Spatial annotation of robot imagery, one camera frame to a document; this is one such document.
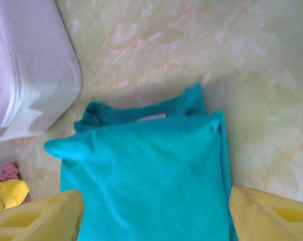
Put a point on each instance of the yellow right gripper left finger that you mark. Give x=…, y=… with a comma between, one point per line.
x=35, y=221

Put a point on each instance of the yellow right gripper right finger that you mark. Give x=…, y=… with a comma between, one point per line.
x=266, y=218

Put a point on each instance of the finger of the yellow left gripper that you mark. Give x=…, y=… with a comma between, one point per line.
x=8, y=193

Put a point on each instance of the teal t-shirt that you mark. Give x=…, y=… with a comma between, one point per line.
x=146, y=163

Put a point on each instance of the pink folded t-shirt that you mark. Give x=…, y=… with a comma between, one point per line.
x=9, y=172

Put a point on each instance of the white lidded plastic box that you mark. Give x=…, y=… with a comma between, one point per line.
x=28, y=75

